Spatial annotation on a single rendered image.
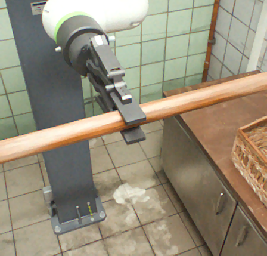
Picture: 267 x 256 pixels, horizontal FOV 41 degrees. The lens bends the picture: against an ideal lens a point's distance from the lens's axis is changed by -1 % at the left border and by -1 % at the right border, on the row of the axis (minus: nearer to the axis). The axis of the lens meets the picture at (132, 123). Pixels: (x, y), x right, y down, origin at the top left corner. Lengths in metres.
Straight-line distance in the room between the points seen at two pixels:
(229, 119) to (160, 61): 0.77
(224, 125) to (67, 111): 0.63
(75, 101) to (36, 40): 0.28
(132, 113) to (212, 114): 1.04
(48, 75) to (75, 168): 0.49
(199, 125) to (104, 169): 0.77
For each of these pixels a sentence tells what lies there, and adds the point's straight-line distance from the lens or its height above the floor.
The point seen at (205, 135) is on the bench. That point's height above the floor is 0.58.
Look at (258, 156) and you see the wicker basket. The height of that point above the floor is 0.72.
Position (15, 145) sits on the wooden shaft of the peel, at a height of 1.21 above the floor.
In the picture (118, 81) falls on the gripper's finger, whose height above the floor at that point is 1.23.
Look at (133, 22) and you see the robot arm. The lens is 0.81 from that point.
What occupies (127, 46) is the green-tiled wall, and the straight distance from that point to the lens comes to 2.00.
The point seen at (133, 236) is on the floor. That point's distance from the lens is 1.78.
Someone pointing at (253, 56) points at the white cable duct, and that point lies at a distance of 1.90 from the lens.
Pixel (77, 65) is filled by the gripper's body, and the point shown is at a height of 1.19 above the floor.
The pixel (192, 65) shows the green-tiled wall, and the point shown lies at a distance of 2.27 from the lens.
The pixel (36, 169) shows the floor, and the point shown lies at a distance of 2.10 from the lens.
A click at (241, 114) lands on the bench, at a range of 1.54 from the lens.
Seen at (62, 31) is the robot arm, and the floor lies 1.23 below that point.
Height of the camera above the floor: 1.54
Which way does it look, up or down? 42 degrees down
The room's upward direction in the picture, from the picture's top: straight up
